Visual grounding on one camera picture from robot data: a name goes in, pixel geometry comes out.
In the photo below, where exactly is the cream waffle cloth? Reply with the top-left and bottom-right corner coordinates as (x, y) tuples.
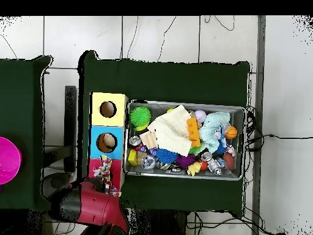
(147, 104), (194, 157)

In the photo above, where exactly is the blue spiky ball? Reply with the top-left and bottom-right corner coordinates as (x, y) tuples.
(155, 148), (179, 164)

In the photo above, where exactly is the orange plastic compartment tray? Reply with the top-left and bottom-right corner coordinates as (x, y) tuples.
(186, 116), (202, 148)

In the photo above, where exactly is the colourful polka dot cloth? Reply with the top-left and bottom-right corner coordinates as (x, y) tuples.
(92, 154), (122, 198)

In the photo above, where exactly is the wooden box with three holes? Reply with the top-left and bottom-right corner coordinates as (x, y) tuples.
(85, 91), (129, 192)

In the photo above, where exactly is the large green spiky ball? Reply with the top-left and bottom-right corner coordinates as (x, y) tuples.
(129, 105), (152, 128)

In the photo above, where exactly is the silver soda can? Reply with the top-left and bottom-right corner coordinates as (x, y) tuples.
(128, 135), (142, 147)

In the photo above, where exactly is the purple spiky ball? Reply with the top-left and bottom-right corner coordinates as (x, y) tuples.
(175, 153), (196, 169)

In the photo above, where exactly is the dark green table cloth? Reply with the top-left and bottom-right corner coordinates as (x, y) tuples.
(76, 50), (251, 213)

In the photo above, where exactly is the mint green knitted cloth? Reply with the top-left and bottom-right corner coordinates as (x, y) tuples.
(198, 111), (231, 154)

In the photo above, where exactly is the silver toy robot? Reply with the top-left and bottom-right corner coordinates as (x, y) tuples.
(201, 151), (223, 176)

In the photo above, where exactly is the small orange basketball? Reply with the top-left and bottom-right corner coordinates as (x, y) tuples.
(224, 125), (238, 140)

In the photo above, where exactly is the small brown football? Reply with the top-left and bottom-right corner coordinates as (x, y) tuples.
(222, 152), (236, 171)

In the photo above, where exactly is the grey stand base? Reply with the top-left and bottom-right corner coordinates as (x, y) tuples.
(40, 171), (72, 200)

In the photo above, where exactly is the dark green side table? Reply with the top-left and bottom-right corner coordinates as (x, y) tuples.
(0, 55), (56, 211)

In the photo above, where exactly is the magenta round disc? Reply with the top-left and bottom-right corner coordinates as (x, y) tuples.
(0, 136), (23, 185)

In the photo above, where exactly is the shallow wire mesh bin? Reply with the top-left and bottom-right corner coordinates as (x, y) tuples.
(123, 99), (246, 181)

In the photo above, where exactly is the black upright post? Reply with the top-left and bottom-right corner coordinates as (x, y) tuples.
(64, 85), (77, 173)

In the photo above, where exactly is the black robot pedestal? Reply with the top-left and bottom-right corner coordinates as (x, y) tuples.
(127, 209), (188, 235)

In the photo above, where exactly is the black power cable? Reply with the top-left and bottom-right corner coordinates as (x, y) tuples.
(245, 133), (313, 151)

